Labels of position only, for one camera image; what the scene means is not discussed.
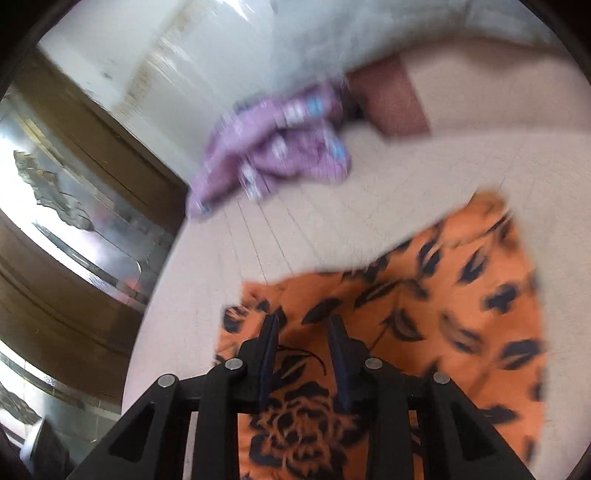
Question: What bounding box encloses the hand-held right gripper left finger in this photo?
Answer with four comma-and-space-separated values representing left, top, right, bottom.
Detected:
65, 314, 281, 480

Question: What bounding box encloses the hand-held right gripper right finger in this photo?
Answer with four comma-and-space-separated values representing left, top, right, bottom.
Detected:
327, 315, 536, 480

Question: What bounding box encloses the orange floral blouse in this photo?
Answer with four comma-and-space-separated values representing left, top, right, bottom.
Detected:
217, 190, 548, 480

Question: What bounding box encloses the wooden door with glass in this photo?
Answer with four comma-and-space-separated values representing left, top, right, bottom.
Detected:
0, 46, 192, 480

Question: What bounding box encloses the purple floral garment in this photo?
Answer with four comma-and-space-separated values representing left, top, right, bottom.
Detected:
187, 80, 354, 220

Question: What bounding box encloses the grey quilted pillow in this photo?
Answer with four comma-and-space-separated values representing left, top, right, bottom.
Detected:
270, 0, 490, 86

